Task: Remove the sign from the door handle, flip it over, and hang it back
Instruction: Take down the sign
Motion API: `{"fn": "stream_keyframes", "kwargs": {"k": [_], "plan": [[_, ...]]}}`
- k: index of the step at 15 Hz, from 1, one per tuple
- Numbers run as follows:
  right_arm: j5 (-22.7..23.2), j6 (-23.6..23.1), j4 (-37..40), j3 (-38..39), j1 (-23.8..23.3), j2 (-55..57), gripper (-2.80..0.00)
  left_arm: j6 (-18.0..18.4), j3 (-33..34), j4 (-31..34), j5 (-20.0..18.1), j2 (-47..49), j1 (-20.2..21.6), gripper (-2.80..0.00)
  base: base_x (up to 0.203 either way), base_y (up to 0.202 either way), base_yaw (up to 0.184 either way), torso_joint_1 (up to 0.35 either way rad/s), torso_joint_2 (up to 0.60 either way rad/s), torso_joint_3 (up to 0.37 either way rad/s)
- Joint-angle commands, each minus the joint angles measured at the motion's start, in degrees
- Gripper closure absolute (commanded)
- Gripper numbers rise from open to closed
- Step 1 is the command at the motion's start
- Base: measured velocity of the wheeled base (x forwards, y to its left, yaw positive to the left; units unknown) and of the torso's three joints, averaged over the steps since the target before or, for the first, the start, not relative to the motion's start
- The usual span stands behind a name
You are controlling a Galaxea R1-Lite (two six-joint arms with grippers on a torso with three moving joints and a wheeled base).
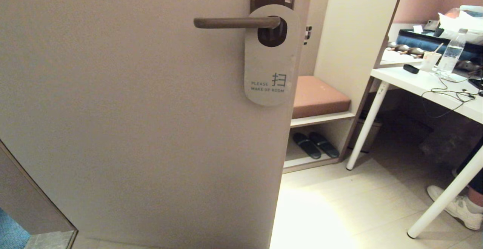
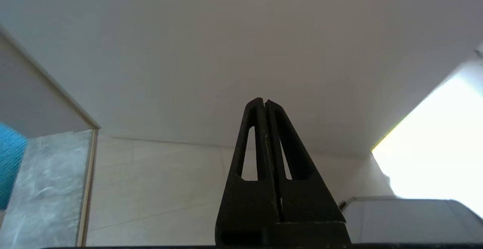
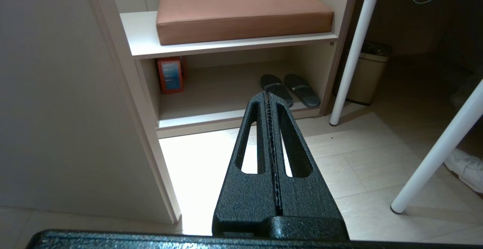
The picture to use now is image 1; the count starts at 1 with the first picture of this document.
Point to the white plastic bag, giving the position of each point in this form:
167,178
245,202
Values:
462,20

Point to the small black case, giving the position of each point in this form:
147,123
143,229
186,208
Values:
411,68

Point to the white paper cup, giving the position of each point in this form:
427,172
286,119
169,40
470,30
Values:
430,61

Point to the cream bench cabinet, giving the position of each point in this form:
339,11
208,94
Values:
358,34

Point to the brown seat cushion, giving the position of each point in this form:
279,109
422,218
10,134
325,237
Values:
320,96

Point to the beige door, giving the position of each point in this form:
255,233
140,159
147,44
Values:
132,109

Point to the white table with round legs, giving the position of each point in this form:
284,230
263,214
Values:
415,83

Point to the white sneaker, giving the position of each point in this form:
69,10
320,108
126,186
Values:
458,209
454,173

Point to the do-not-disturb door hanger sign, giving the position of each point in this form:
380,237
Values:
269,68

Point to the leg in black trousers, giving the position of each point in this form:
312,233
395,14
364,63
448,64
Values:
475,166

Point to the beige waste bin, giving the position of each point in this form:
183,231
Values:
368,136

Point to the dark blue bag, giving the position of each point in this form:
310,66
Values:
419,39

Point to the clear plastic water bottle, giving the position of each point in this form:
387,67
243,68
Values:
451,56

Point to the grey plastic bag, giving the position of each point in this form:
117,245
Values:
445,143

